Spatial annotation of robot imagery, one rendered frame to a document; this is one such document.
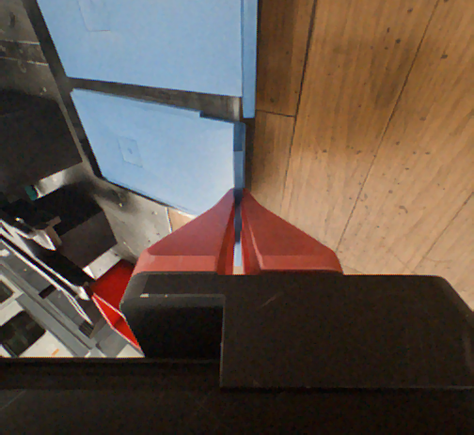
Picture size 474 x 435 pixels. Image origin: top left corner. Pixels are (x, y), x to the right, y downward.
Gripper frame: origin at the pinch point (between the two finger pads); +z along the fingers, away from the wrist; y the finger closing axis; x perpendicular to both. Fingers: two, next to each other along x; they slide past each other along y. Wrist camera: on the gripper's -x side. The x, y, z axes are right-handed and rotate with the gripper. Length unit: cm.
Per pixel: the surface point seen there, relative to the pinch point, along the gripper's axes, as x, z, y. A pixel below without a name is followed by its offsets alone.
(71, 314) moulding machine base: 424, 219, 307
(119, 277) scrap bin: 22.3, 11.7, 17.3
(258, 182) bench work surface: 0.8, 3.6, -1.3
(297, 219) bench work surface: 2.7, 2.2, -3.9
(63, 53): -6.3, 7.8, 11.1
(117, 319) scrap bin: 33.2, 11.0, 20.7
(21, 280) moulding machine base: 411, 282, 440
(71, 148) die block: 2.9, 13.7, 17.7
